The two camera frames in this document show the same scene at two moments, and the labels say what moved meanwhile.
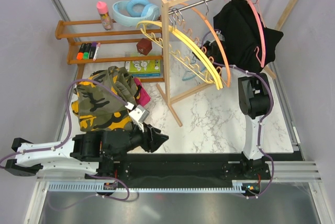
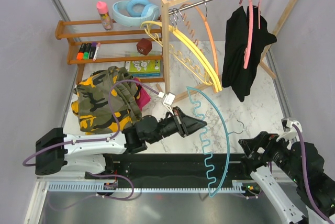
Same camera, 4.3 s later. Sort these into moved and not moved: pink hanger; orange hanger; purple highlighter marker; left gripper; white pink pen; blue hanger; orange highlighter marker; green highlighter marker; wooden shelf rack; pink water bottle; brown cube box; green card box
Moved: blue hanger; left gripper; pink hanger; orange hanger
Not moved: pink water bottle; green card box; wooden shelf rack; purple highlighter marker; green highlighter marker; orange highlighter marker; white pink pen; brown cube box
